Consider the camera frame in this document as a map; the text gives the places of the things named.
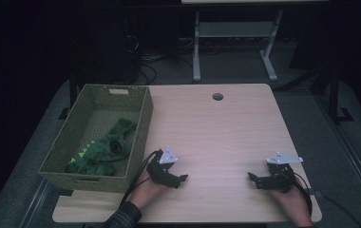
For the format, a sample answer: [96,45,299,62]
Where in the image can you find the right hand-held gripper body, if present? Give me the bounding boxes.
[265,151,304,195]

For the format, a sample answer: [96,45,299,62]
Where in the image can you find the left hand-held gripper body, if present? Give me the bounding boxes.
[145,145,180,185]

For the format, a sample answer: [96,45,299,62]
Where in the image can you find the green fleece dinosaur costume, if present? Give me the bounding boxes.
[64,118,138,177]

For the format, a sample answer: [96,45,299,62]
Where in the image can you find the green woven basket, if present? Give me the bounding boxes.
[37,84,155,194]

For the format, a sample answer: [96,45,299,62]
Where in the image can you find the person's left hand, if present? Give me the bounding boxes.
[127,178,169,210]

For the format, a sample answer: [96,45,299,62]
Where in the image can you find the person's right hand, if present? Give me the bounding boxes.
[269,187,314,228]

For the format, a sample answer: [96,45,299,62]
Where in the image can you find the black stand leg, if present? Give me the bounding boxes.
[326,65,354,124]
[57,71,79,121]

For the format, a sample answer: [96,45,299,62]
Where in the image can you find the white metal stand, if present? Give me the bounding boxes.
[192,9,285,84]

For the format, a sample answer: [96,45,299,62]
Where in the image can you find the right hand-held gripper cable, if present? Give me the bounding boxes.
[291,172,314,218]

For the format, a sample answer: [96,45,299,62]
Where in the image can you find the thin black floor cable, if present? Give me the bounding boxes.
[320,191,361,228]

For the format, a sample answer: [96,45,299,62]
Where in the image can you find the tangle of floor cables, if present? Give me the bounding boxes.
[123,32,196,86]

